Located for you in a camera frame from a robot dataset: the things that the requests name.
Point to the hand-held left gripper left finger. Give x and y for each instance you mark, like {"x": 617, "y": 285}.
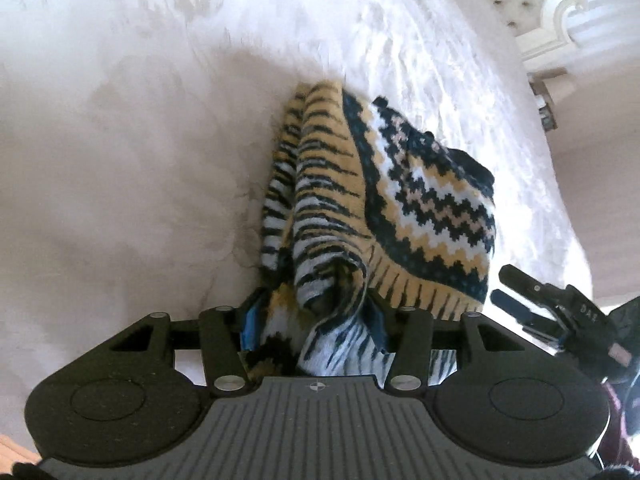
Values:
{"x": 250, "y": 322}

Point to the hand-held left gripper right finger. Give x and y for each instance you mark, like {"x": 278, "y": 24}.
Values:
{"x": 378, "y": 322}

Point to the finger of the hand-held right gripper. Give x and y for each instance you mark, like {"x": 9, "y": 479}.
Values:
{"x": 520, "y": 315}
{"x": 525, "y": 285}

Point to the patterned knit sweater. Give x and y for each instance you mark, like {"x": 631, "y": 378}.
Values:
{"x": 425, "y": 210}

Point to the person's right forearm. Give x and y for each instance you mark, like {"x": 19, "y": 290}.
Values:
{"x": 622, "y": 420}

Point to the white nightstand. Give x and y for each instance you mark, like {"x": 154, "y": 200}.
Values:
{"x": 545, "y": 105}

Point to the white embossed bedspread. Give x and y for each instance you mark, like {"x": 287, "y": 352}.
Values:
{"x": 125, "y": 160}

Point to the white tufted headboard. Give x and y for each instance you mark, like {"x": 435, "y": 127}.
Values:
{"x": 575, "y": 0}

